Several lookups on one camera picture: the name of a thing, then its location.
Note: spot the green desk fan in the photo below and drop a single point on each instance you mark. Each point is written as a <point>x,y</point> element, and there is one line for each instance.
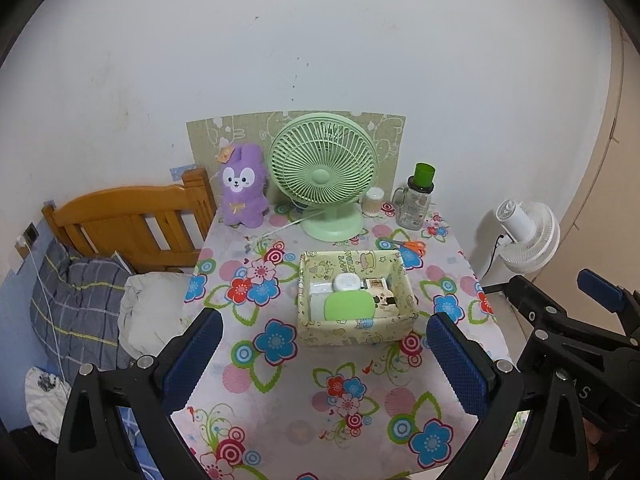
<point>324,162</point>

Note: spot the black round device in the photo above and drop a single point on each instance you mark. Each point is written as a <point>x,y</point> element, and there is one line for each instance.
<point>384,301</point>

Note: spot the orange handled scissors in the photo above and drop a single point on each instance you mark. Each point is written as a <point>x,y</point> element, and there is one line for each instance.
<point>419,248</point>

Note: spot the cream round bear compact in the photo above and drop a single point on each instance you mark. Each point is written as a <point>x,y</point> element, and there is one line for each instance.
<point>347,282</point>

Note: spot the beige cartoon wall mat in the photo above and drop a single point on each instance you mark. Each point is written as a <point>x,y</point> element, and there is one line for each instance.
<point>209,137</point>

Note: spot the yellow cartoon storage box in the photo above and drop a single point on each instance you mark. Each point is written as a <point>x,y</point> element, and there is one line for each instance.
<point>386,325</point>

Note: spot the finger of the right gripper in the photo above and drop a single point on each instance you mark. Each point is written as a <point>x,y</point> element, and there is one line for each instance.
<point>544,313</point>
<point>615,299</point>

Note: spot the white floor fan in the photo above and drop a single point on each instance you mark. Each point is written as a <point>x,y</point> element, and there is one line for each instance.
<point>519,235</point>

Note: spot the card box with picture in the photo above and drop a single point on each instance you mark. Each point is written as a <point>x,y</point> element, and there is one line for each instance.
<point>377,286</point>

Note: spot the glass mug jar green lid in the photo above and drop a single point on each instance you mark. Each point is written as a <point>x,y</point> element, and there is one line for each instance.
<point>412,200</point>

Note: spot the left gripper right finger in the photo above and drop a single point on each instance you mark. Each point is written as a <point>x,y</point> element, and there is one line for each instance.
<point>491,391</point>

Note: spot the floral tablecloth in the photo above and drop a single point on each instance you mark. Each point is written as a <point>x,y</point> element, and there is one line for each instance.
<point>270,407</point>

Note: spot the green case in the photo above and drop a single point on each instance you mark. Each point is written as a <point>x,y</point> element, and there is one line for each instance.
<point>345,306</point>

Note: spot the white pillow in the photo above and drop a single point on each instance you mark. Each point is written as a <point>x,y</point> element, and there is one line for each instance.
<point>150,312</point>

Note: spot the cotton swab container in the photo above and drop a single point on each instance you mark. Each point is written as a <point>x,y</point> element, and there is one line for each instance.
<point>372,201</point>

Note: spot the purple plush bunny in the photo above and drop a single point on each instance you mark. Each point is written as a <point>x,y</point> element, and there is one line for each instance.
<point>243,179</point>

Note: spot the grey plaid blanket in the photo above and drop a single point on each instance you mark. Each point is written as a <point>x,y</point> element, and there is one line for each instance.
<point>74,311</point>

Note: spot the white 45W charger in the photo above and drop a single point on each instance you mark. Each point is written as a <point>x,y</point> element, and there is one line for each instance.
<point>320,288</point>

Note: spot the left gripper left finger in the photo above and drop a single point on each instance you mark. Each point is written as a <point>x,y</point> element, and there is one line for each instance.
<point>93,442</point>

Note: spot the white crumpled clothing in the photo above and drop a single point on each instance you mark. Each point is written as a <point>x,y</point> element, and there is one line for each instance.
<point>46,396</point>

